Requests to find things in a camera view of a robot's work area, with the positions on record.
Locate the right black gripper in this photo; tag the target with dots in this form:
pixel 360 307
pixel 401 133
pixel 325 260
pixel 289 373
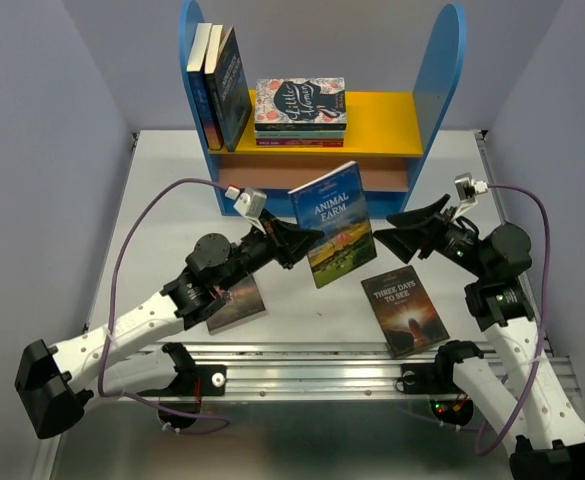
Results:
pixel 406 241

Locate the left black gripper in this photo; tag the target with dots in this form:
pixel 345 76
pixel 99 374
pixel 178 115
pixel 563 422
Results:
pixel 296 241

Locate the Animal Farm blue book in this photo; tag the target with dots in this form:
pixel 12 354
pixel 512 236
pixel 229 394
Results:
pixel 335 204

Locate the Nineteen Eighty-Four dark book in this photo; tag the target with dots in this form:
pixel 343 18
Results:
pixel 227 84

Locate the Jane Eyre blue book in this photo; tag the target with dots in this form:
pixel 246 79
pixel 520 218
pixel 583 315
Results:
pixel 202 98

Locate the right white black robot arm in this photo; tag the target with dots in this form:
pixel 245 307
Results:
pixel 531 414

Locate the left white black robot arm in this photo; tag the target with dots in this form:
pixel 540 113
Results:
pixel 55 382

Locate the teal book in stack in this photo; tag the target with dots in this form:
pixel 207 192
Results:
pixel 289 134

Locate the dark green book in stack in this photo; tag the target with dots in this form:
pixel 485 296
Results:
pixel 309 127

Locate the A Tale of Two Cities book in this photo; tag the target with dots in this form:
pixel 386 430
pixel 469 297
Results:
pixel 244 305

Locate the Three Days to See book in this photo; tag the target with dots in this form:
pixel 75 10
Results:
pixel 404 311

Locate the purple Roald Dahl book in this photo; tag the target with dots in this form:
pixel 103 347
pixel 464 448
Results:
pixel 300 143

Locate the blue yellow wooden bookshelf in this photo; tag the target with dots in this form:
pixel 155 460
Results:
pixel 389 134

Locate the Little Women floral book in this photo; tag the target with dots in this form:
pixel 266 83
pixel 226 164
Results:
pixel 300 100

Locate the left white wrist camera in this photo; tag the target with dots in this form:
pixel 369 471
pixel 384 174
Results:
pixel 247 202

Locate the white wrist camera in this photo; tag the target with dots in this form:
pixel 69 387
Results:
pixel 468 189
pixel 247 202

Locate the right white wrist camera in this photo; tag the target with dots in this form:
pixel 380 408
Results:
pixel 468 189

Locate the aluminium extrusion rail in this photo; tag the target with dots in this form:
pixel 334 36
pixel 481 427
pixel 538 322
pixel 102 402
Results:
pixel 288 372

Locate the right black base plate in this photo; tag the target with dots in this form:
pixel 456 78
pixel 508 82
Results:
pixel 424 379

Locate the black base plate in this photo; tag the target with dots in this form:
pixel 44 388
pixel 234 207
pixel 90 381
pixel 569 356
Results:
pixel 204 380
pixel 424 379

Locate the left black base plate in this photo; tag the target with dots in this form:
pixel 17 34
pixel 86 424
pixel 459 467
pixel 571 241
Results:
pixel 204 380

